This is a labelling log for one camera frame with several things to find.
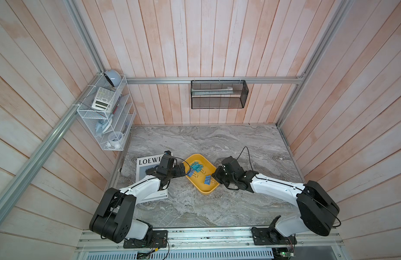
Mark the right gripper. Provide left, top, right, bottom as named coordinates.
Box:
left=210, top=165, right=237, bottom=186

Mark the LOEWE magazine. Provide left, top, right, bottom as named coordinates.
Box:
left=135, top=153, right=169, bottom=200

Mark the yellow plastic storage box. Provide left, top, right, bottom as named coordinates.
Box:
left=184, top=154, right=220, bottom=195

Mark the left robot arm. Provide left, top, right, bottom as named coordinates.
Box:
left=89, top=151, right=191, bottom=244

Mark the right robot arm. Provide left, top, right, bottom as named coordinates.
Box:
left=212, top=157, right=340, bottom=238

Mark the ruler in mesh basket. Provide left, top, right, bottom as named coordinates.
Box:
left=191, top=87, right=234, bottom=96

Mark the white calculator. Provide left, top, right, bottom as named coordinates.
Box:
left=91, top=87, right=115, bottom=113

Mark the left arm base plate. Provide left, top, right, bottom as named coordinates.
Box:
left=123, top=230, right=168, bottom=249

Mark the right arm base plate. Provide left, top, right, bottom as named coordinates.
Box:
left=251, top=227, right=297, bottom=245

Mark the white wire wall shelf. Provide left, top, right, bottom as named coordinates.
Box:
left=77, top=74, right=137, bottom=151

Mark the black mesh wall basket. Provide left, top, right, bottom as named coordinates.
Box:
left=190, top=80, right=249, bottom=109

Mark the aluminium front rail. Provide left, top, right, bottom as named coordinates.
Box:
left=75, top=226, right=344, bottom=253

